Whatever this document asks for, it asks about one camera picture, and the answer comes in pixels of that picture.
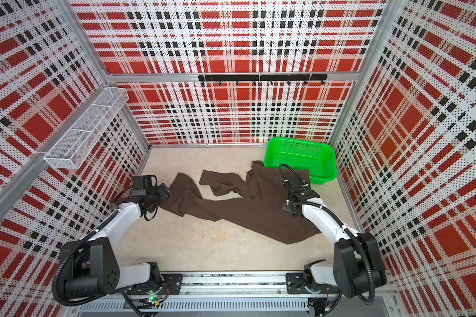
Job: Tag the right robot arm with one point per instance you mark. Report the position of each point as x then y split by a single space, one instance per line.
357 269

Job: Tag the black hook rail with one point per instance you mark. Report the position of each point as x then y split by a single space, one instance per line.
262 77

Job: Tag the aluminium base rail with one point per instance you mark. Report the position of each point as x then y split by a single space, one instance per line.
237 293

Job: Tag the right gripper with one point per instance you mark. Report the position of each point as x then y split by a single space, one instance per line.
286 206

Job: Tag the brown trousers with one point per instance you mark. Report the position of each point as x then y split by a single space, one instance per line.
257 208

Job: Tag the green plastic basket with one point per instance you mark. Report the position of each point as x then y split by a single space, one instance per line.
318 158

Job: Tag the white wire mesh shelf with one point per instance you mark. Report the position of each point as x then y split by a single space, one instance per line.
73 148

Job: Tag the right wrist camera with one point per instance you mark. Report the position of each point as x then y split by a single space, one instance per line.
295 185

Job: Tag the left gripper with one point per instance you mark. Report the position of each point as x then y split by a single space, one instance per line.
164 192

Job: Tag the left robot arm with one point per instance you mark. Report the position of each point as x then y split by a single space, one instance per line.
88 267

